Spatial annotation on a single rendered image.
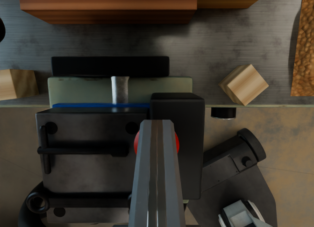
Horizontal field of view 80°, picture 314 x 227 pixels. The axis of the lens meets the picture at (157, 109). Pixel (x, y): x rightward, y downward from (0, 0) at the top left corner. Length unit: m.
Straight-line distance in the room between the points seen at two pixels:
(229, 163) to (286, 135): 0.48
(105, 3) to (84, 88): 0.08
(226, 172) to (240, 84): 0.94
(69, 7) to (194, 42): 0.14
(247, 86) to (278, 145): 1.22
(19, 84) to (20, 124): 1.20
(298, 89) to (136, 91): 0.21
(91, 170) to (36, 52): 0.17
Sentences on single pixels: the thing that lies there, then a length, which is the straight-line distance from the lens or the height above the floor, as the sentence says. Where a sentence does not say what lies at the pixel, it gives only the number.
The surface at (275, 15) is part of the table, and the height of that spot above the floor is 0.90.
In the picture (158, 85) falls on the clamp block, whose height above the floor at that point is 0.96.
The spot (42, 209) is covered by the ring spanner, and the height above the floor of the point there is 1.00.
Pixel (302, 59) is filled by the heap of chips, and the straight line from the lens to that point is 0.29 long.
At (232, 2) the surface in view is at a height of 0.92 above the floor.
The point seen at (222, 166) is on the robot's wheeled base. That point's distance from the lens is 1.12.
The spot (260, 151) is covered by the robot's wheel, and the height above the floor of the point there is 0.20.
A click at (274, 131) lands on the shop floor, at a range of 1.40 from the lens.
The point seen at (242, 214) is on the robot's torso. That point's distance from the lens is 1.09.
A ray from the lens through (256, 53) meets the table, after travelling 0.27.
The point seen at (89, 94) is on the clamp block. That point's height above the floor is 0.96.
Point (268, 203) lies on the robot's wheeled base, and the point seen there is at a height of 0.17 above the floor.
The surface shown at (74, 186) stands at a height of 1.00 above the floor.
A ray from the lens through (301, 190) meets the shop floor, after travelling 1.66.
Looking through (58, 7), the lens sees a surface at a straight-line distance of 0.22.
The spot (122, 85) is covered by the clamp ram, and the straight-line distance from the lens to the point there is 0.18.
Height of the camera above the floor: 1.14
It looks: 80 degrees down
